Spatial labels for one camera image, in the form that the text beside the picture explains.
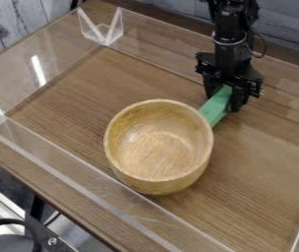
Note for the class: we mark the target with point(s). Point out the green rectangular block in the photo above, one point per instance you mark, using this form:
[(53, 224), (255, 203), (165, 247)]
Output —
[(214, 109)]

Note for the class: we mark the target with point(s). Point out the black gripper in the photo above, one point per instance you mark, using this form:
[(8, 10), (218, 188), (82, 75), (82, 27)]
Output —
[(228, 67)]

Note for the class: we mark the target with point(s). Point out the black table leg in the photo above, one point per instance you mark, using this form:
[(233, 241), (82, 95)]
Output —
[(38, 208)]

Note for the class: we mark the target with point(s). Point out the brown wooden bowl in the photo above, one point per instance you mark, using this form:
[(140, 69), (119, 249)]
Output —
[(158, 144)]

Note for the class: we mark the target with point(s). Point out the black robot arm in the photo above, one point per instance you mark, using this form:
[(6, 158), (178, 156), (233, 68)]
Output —
[(233, 17)]

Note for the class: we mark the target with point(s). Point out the grey metal bracket with screw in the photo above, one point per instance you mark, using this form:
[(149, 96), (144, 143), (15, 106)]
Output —
[(47, 241)]

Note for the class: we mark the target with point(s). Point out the clear acrylic corner bracket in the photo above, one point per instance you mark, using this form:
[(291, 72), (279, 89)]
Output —
[(102, 33)]

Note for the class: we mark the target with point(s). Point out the clear acrylic tray wall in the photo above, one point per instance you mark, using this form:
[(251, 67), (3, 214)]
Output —
[(63, 87)]

